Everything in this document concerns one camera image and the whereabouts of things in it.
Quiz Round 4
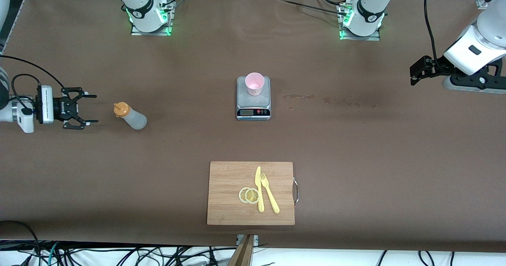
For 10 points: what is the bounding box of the translucent sauce bottle orange cap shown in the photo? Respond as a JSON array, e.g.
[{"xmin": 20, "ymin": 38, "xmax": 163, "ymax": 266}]
[{"xmin": 113, "ymin": 102, "xmax": 147, "ymax": 130}]

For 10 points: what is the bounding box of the pink plastic cup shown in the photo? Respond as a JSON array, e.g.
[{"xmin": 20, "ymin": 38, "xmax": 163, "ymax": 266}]
[{"xmin": 245, "ymin": 72, "xmax": 265, "ymax": 96}]

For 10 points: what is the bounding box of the brown table cover sheet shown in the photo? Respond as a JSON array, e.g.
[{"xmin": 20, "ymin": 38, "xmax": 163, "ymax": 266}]
[{"xmin": 0, "ymin": 0, "xmax": 506, "ymax": 254}]

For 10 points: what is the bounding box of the silver digital kitchen scale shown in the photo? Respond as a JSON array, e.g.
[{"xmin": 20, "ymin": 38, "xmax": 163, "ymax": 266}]
[{"xmin": 236, "ymin": 75, "xmax": 272, "ymax": 121}]

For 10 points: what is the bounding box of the wooden cutting board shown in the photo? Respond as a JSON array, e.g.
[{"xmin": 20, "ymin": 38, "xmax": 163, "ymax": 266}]
[{"xmin": 206, "ymin": 161, "xmax": 299, "ymax": 226}]

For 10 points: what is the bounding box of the yellow plastic knife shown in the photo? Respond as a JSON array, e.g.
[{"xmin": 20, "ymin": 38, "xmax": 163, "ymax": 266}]
[{"xmin": 255, "ymin": 166, "xmax": 265, "ymax": 213}]

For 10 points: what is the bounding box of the yellow plastic fork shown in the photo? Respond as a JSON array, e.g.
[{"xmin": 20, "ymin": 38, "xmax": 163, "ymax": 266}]
[{"xmin": 260, "ymin": 172, "xmax": 280, "ymax": 214}]

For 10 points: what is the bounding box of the black left camera mount bracket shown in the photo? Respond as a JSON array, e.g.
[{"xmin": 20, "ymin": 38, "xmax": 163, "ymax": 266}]
[{"xmin": 451, "ymin": 62, "xmax": 505, "ymax": 91}]

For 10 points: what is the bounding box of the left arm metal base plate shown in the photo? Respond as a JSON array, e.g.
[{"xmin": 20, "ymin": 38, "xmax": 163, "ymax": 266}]
[{"xmin": 339, "ymin": 3, "xmax": 381, "ymax": 41}]

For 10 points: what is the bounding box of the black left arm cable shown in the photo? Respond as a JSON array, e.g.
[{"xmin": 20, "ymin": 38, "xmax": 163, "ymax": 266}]
[{"xmin": 424, "ymin": 0, "xmax": 440, "ymax": 63}]

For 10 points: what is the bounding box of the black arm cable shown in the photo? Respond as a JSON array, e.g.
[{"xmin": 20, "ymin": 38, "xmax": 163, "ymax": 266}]
[
  {"xmin": 424, "ymin": 0, "xmax": 440, "ymax": 63},
  {"xmin": 0, "ymin": 55, "xmax": 66, "ymax": 115}
]

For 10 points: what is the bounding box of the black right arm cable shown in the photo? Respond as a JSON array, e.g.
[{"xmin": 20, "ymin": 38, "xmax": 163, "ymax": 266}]
[{"xmin": 0, "ymin": 55, "xmax": 66, "ymax": 115}]

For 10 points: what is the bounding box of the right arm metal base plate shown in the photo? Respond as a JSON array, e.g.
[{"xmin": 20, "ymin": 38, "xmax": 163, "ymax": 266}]
[{"xmin": 130, "ymin": 0, "xmax": 174, "ymax": 36}]

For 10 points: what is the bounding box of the black floor cable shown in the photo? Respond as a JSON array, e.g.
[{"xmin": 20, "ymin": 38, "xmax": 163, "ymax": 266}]
[{"xmin": 0, "ymin": 220, "xmax": 42, "ymax": 266}]

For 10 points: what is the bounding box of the wooden post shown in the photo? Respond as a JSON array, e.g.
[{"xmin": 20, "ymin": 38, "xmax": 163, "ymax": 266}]
[{"xmin": 227, "ymin": 234, "xmax": 254, "ymax": 266}]

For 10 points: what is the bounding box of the small metal table bracket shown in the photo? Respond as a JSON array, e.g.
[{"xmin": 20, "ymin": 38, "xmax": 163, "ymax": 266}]
[{"xmin": 236, "ymin": 234, "xmax": 259, "ymax": 246}]

